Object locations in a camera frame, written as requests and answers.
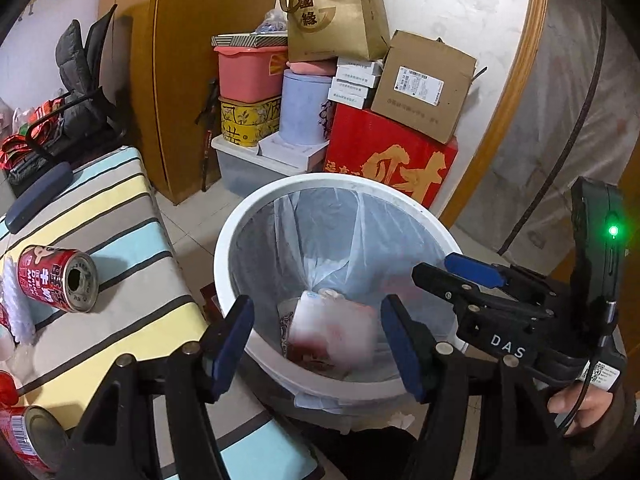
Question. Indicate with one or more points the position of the person's right forearm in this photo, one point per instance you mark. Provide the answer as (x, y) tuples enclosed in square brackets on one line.
[(607, 452)]

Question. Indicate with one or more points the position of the striped tablecloth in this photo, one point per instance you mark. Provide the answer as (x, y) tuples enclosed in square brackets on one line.
[(125, 220)]

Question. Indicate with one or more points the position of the pink storage bin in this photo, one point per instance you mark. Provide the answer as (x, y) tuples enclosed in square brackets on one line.
[(247, 72)]

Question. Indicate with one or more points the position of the white plastic bag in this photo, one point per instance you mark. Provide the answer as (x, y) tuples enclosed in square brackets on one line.
[(22, 117)]

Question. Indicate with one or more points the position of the clear bag of items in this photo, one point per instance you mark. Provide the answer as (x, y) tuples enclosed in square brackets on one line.
[(272, 22)]

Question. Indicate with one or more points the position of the clear plastic bottle red label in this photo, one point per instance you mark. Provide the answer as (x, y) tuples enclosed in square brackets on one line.
[(7, 389)]

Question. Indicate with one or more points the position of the black walking stick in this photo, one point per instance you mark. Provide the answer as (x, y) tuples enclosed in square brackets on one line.
[(207, 125)]

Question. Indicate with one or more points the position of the red gift box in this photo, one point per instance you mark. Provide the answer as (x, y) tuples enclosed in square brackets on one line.
[(380, 160)]

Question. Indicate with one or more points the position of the light blue cylinder box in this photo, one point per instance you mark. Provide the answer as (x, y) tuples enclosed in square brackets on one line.
[(305, 107)]

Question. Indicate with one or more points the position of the striped flat box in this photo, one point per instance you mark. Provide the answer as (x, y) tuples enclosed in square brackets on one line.
[(245, 40)]

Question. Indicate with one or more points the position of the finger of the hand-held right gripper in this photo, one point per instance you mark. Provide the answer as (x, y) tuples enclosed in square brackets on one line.
[(472, 267), (445, 285)]

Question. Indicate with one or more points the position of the white bubble wrap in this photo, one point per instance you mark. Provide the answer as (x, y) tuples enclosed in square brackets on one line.
[(17, 300)]

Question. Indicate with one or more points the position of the white plastic packet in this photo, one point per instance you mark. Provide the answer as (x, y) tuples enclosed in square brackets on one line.
[(335, 325)]

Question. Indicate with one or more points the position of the white paper scrap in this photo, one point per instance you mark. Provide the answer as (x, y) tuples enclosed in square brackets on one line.
[(402, 420)]

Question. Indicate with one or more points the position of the red shopping bags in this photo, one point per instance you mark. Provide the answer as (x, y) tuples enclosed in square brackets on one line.
[(30, 145)]

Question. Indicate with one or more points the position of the clear plastic storage box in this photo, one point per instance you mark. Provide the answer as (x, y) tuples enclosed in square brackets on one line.
[(240, 170)]

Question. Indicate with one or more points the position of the blue glasses case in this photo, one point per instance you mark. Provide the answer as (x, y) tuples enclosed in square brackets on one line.
[(37, 197)]

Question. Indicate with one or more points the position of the wooden wardrobe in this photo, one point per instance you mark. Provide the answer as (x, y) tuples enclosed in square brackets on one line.
[(190, 60)]

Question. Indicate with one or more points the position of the red drink can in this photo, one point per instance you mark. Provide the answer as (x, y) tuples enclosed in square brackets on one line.
[(47, 277), (27, 435)]

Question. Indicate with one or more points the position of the yellow patterned tin box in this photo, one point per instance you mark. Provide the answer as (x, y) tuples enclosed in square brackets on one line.
[(250, 120)]

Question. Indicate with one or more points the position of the person's right hand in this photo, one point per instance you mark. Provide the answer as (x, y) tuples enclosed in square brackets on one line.
[(590, 407)]

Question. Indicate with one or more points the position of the grey fabric wardrobe cover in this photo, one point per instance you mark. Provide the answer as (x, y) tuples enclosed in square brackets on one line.
[(575, 85)]

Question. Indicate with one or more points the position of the red flat packet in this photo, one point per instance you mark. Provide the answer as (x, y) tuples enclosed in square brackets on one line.
[(210, 302)]

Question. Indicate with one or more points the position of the gold paper bag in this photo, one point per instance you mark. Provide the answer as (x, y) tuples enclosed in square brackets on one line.
[(335, 15)]

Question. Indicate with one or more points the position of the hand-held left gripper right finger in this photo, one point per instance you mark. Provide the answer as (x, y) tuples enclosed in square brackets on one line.
[(400, 345)]

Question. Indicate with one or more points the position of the wooden door frame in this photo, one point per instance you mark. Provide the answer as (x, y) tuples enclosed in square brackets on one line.
[(525, 50)]

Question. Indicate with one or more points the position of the brown cardboard box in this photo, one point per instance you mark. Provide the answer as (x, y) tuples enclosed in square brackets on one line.
[(425, 85)]

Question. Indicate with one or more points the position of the pink round lid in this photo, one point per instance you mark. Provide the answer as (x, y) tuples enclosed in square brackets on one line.
[(310, 67)]

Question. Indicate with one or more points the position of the black office chair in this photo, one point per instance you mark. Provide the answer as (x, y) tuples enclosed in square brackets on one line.
[(107, 105)]

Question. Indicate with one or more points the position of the white flat carton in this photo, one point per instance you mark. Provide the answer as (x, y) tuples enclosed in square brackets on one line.
[(360, 62), (357, 76), (347, 100), (352, 88)]

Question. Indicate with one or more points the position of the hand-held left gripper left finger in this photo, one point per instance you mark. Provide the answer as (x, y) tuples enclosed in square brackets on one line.
[(232, 345)]

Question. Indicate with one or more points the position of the white shallow box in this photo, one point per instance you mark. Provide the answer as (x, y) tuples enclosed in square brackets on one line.
[(290, 155)]

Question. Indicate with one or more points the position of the white round trash bin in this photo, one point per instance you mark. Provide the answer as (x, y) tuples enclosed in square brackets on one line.
[(230, 245)]

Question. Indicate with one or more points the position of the clear plastic bin liner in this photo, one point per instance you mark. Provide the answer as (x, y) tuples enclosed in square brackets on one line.
[(325, 230)]

